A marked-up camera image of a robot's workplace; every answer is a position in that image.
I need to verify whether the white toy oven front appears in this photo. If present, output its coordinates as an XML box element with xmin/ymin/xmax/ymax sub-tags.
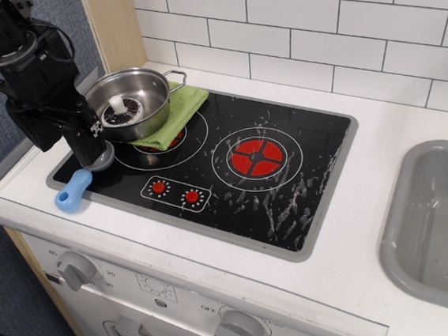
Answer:
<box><xmin>24</xmin><ymin>235</ymin><xmax>387</xmax><ymax>336</ymax></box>

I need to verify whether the left grey oven knob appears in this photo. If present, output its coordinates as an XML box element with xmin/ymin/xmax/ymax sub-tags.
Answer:
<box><xmin>56</xmin><ymin>251</ymin><xmax>96</xmax><ymax>292</ymax></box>

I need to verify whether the green cloth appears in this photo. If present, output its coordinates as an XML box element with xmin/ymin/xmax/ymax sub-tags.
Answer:
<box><xmin>130</xmin><ymin>81</ymin><xmax>209</xmax><ymax>151</ymax></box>

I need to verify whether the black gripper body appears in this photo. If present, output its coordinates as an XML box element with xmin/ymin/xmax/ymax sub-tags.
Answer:
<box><xmin>6</xmin><ymin>96</ymin><xmax>101</xmax><ymax>151</ymax></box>

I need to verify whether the black toy stove top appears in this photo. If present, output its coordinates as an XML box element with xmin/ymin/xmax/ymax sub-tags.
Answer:
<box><xmin>39</xmin><ymin>75</ymin><xmax>372</xmax><ymax>287</ymax></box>

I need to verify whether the white and black toy sushi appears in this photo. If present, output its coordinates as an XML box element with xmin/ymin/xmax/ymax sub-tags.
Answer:
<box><xmin>102</xmin><ymin>96</ymin><xmax>145</xmax><ymax>127</ymax></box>

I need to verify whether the grey scoop with blue handle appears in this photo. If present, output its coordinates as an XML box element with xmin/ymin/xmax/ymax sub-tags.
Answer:
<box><xmin>55</xmin><ymin>142</ymin><xmax>115</xmax><ymax>213</ymax></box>

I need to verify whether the stainless steel pot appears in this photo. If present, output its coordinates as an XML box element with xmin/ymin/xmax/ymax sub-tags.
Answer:
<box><xmin>83</xmin><ymin>68</ymin><xmax>186</xmax><ymax>143</ymax></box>

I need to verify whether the grey sink basin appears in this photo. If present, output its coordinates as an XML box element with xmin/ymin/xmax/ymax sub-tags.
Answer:
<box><xmin>379</xmin><ymin>140</ymin><xmax>448</xmax><ymax>308</ymax></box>

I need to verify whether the grey oven knob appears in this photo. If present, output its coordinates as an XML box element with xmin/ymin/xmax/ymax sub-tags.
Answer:
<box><xmin>56</xmin><ymin>251</ymin><xmax>96</xmax><ymax>292</ymax></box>
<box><xmin>214</xmin><ymin>310</ymin><xmax>265</xmax><ymax>336</ymax></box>

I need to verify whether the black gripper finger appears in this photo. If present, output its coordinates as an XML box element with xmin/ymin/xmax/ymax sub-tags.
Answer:
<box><xmin>61</xmin><ymin>126</ymin><xmax>105</xmax><ymax>167</ymax></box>

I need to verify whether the right grey oven knob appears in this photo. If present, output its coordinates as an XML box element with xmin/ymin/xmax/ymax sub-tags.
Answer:
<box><xmin>214</xmin><ymin>310</ymin><xmax>265</xmax><ymax>336</ymax></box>

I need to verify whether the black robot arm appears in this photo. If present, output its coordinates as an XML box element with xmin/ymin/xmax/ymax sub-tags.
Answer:
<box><xmin>0</xmin><ymin>0</ymin><xmax>113</xmax><ymax>170</ymax></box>

